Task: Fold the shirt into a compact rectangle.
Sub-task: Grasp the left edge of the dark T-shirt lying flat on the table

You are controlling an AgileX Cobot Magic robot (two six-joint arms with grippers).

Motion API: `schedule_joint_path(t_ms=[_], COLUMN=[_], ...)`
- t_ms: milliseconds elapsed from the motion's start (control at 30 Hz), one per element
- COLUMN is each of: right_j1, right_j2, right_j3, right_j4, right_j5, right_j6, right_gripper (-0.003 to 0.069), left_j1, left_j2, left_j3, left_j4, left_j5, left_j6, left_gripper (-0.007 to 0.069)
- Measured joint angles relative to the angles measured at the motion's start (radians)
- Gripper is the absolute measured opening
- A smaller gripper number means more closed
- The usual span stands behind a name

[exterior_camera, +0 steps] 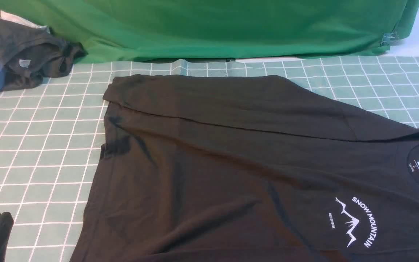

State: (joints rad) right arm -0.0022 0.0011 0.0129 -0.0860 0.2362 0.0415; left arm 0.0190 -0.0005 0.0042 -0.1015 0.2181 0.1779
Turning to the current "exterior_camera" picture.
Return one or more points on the white garment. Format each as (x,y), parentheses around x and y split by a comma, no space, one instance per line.
(22,21)

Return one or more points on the green backdrop cloth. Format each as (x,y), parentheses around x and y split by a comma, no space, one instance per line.
(147,30)

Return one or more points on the dark gray long-sleeve top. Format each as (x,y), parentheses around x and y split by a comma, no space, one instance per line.
(238,169)

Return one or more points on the crumpled dark gray garment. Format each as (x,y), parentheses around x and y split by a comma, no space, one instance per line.
(30,55)

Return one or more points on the metal binder clip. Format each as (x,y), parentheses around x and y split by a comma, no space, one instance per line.
(390,39)

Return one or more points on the green checkered tablecloth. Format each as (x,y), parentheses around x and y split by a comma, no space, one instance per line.
(50,136)

